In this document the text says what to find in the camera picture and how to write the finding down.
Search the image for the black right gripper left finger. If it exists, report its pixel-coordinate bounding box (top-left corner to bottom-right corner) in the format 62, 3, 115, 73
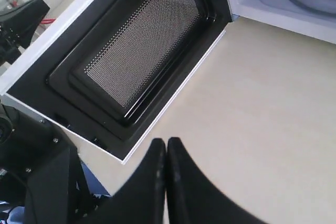
78, 138, 166, 223

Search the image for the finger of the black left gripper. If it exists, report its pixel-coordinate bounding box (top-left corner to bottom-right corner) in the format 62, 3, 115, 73
1, 0, 50, 47

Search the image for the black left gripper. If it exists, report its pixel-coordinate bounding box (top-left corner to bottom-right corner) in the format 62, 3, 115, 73
23, 125, 91, 223

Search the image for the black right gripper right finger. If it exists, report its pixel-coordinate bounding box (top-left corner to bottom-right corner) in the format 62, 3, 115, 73
166, 137, 264, 223

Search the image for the white microwave door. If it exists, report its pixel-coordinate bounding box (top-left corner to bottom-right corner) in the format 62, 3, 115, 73
1, 0, 231, 162

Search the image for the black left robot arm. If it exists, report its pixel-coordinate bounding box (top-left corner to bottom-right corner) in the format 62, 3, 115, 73
1, 105, 95, 223

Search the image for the white Midea microwave oven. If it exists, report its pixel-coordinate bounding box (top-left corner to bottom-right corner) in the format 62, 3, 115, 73
228, 0, 335, 44

